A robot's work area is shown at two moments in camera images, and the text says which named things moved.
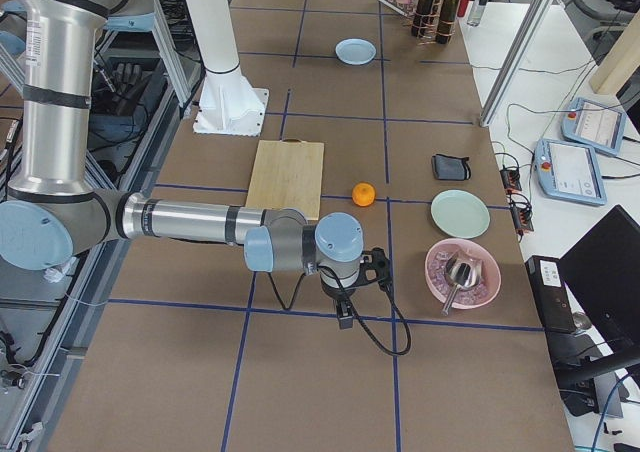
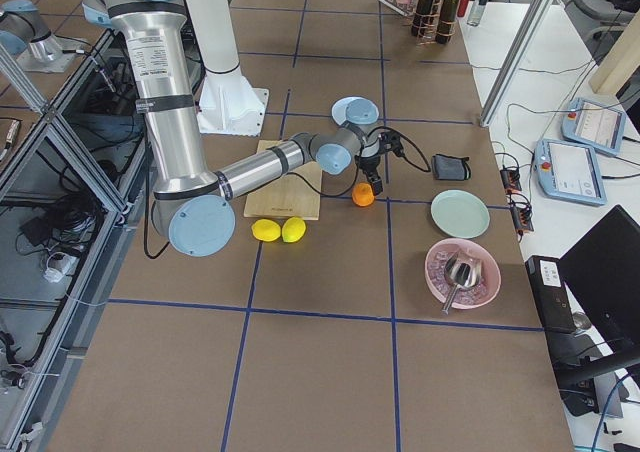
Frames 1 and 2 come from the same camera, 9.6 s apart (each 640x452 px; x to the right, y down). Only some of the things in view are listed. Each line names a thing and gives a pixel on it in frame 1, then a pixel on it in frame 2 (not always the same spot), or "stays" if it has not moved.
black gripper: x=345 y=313 to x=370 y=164
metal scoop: x=464 y=273 stays
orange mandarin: x=363 y=194 stays
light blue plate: x=355 y=51 to x=339 y=108
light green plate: x=459 y=213 stays
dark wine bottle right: x=449 y=9 stays
